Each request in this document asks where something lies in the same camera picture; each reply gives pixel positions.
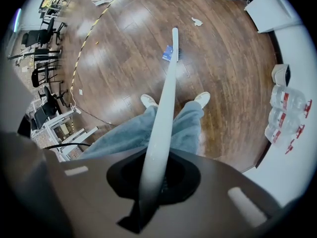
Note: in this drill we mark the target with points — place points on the white metal table frame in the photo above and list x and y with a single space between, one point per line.
81 135

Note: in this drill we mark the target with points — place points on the person's left white shoe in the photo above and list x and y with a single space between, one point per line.
148 100

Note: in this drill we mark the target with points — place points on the black legged wooden top desk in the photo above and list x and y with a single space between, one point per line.
37 51

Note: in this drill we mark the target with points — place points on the long white power strip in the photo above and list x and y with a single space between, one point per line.
99 2

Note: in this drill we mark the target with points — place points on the small white heater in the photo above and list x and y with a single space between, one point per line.
280 74

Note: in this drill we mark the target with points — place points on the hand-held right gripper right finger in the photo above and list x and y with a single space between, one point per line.
210 182

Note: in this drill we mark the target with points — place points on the small white power strip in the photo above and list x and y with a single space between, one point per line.
77 110

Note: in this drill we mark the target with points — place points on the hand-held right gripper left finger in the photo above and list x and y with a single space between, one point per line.
86 195

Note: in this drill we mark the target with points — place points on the person's white shoe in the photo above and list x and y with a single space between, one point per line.
203 98
148 100

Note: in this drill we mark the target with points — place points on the blue wrapper litter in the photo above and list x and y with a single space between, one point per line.
168 53

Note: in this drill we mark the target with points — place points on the white broom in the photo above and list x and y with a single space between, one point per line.
163 108

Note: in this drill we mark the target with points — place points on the person's right white shoe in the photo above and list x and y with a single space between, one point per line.
203 98

